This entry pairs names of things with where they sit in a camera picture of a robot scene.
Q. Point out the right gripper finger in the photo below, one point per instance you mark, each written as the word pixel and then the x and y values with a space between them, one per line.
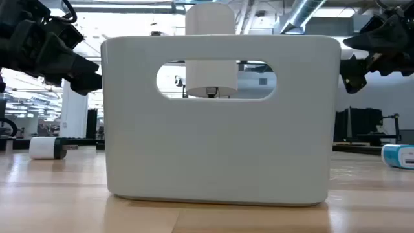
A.
pixel 383 39
pixel 354 72

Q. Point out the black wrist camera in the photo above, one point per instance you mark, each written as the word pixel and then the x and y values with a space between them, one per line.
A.
pixel 66 32
pixel 373 24

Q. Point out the black cabinet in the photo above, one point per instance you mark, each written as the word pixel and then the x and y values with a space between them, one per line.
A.
pixel 362 124

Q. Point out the black metal stand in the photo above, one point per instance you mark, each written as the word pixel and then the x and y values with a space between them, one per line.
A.
pixel 396 127

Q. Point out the black upright post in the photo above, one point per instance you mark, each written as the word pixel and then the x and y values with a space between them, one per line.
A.
pixel 92 124

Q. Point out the white green charger block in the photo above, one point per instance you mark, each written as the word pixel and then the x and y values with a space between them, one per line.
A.
pixel 42 148

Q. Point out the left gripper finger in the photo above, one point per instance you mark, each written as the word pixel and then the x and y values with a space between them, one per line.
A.
pixel 69 66
pixel 86 84

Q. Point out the silver ventilation duct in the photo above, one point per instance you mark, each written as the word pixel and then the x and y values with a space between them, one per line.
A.
pixel 304 14

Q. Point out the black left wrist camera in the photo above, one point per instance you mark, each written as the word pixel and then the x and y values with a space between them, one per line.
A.
pixel 66 32

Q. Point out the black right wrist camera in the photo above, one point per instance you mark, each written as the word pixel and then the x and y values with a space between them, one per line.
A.
pixel 373 24

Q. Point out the white building column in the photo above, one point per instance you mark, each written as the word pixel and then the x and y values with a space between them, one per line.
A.
pixel 73 110

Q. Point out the white plastic bin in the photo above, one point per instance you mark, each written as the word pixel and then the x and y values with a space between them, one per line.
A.
pixel 210 145

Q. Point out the black aluminium table frame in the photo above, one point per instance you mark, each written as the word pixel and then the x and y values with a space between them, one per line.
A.
pixel 84 142

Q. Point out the white shade table lamp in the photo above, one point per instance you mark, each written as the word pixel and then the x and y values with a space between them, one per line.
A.
pixel 210 19

